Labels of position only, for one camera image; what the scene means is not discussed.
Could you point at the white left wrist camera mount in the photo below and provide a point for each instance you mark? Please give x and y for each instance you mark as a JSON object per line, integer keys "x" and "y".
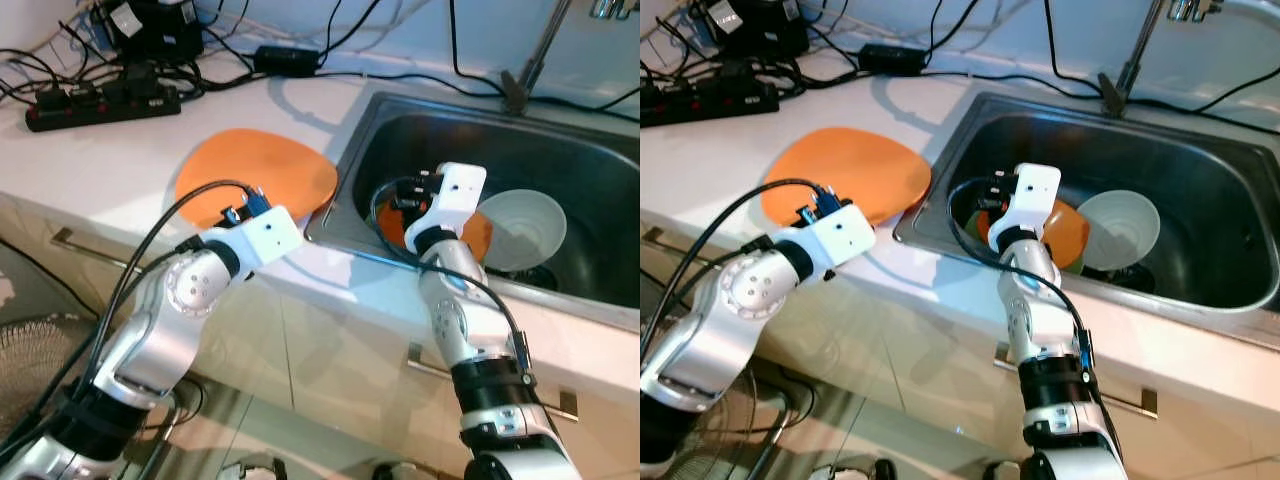
{"x": 265, "y": 235}
{"x": 840, "y": 230}

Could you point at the orange bowl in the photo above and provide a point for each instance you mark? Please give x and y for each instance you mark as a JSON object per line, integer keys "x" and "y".
{"x": 1065, "y": 235}
{"x": 478, "y": 238}

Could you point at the black power adapter brick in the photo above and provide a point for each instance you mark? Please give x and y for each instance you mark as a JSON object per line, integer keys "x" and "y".
{"x": 893, "y": 60}
{"x": 287, "y": 61}

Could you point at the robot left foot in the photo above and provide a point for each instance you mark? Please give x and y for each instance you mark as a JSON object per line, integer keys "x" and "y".
{"x": 850, "y": 470}
{"x": 250, "y": 468}

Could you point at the white kitchen cabinet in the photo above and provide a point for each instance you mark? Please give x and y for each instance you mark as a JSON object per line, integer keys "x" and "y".
{"x": 920, "y": 350}
{"x": 330, "y": 350}

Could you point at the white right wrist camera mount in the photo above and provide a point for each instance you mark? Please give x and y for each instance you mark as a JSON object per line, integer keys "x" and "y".
{"x": 458, "y": 195}
{"x": 1035, "y": 195}

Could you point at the chrome wall tap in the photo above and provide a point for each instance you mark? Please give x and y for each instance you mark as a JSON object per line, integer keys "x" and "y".
{"x": 1190, "y": 10}
{"x": 610, "y": 8}

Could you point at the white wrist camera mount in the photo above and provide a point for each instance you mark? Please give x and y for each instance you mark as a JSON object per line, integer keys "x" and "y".
{"x": 458, "y": 195}
{"x": 840, "y": 230}
{"x": 265, "y": 235}
{"x": 1035, "y": 195}

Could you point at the black charger box white labels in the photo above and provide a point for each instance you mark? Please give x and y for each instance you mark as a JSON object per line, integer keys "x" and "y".
{"x": 150, "y": 35}
{"x": 750, "y": 30}

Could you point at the stainless steel sink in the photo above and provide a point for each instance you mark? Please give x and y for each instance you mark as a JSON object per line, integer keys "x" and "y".
{"x": 1200, "y": 160}
{"x": 560, "y": 150}

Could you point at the black power strip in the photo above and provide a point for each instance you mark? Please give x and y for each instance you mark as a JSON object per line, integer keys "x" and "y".
{"x": 720, "y": 100}
{"x": 100, "y": 108}

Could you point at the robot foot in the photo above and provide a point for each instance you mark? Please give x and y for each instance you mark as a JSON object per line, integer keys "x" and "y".
{"x": 250, "y": 468}
{"x": 1005, "y": 471}
{"x": 388, "y": 471}
{"x": 850, "y": 470}

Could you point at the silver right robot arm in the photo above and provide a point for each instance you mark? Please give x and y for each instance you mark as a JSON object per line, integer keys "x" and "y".
{"x": 460, "y": 320}
{"x": 1035, "y": 320}

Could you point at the orange plate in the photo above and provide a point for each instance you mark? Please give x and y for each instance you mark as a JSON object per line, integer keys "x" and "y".
{"x": 270, "y": 165}
{"x": 850, "y": 165}

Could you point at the pale translucent bowl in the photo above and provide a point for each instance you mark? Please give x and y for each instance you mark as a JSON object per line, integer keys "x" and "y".
{"x": 530, "y": 225}
{"x": 1120, "y": 225}

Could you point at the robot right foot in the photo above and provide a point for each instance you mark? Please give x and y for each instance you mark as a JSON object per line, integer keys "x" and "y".
{"x": 388, "y": 471}
{"x": 1005, "y": 471}

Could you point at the metal sink faucet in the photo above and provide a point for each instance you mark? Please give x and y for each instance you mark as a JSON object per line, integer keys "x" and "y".
{"x": 515, "y": 95}
{"x": 1112, "y": 95}

